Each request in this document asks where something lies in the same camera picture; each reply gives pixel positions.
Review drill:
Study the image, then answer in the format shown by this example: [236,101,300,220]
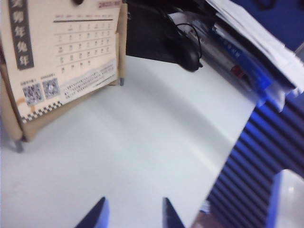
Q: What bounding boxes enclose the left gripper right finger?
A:
[162,197,186,228]

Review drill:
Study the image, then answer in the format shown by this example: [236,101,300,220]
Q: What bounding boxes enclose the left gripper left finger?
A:
[73,196,110,228]

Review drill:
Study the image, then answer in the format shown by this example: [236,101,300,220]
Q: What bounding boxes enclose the cream calendar page card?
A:
[0,0,123,124]

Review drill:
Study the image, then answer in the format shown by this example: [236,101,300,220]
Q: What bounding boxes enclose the beige canvas calendar stand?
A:
[0,2,129,143]

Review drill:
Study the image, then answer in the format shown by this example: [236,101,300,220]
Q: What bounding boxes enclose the blue ribbed panel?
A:
[190,89,304,228]

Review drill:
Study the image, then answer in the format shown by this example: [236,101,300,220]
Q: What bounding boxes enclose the black computer mouse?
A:
[177,45,204,72]

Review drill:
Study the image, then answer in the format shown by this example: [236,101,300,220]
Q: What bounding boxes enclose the grey book with red label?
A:
[167,11,266,105]

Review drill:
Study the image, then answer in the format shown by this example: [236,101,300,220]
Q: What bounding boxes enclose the white paper stack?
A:
[205,0,304,95]

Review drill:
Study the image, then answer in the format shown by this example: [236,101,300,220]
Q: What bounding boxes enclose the grey frosted partition panel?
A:
[293,41,304,69]

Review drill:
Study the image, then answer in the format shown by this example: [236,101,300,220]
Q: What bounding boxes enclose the blue office partition panel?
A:
[234,0,304,52]

